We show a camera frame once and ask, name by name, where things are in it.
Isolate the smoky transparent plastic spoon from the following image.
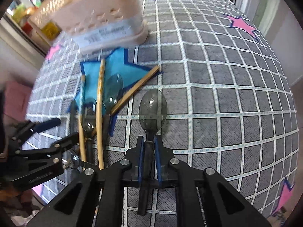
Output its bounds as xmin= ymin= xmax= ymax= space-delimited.
xmin=138 ymin=89 xmax=167 ymax=216

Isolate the plain wooden chopstick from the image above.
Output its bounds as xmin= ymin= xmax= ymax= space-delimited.
xmin=110 ymin=65 xmax=160 ymax=115

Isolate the pink chair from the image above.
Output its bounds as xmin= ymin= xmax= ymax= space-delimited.
xmin=4 ymin=81 xmax=32 ymax=121

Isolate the beige plastic utensil holder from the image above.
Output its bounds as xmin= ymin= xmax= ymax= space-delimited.
xmin=51 ymin=0 xmax=148 ymax=54

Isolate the grey checked tablecloth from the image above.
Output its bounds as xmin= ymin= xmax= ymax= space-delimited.
xmin=23 ymin=0 xmax=299 ymax=226

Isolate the blue star sticker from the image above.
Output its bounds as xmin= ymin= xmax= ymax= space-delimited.
xmin=67 ymin=47 xmax=163 ymax=138

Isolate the beige plastic storage rack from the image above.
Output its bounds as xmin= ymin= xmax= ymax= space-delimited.
xmin=4 ymin=0 xmax=96 ymax=52

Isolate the pink star sticker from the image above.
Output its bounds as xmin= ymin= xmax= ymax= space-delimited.
xmin=45 ymin=44 xmax=62 ymax=63
xmin=271 ymin=178 xmax=294 ymax=216
xmin=224 ymin=14 xmax=259 ymax=42

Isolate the patterned bamboo chopstick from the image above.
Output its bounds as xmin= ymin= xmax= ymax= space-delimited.
xmin=96 ymin=58 xmax=106 ymax=170

